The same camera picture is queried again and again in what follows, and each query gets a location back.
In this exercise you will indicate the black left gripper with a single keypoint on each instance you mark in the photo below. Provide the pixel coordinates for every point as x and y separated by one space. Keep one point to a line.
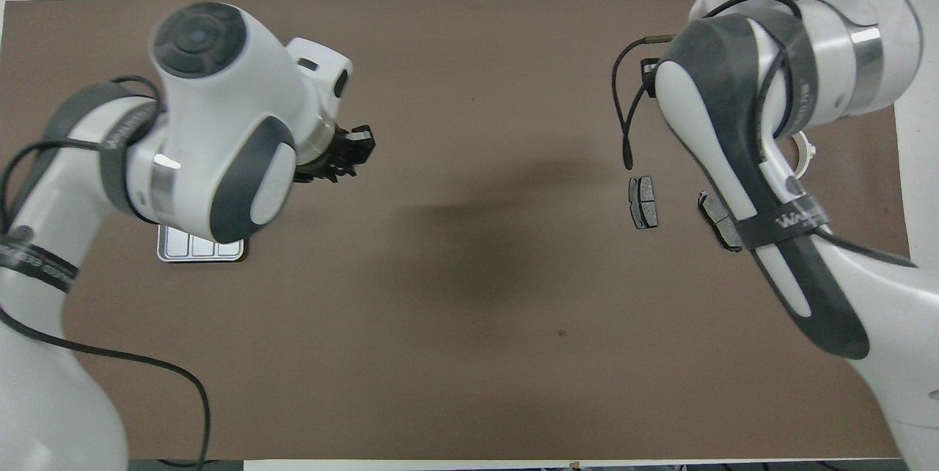
326 155

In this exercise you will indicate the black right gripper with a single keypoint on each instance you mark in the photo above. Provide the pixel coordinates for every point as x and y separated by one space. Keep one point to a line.
650 76

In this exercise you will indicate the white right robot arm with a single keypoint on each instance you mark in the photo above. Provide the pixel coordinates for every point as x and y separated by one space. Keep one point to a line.
880 295

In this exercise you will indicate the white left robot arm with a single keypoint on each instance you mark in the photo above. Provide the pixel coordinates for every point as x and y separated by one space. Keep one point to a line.
213 104

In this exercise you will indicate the silver metal tray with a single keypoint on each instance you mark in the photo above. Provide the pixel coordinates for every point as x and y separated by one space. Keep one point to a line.
191 249

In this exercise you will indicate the rectangular dark brake pad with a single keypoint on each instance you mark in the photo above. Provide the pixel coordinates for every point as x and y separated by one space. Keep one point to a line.
643 202

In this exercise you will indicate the curved dark brake pad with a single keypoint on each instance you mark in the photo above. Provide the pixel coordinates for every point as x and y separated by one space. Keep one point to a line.
715 214

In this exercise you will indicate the brown table mat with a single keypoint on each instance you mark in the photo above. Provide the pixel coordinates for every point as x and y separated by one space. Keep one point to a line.
477 383

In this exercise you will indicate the white curved plastic bracket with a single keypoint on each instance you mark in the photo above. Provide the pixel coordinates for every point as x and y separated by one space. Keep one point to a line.
809 155

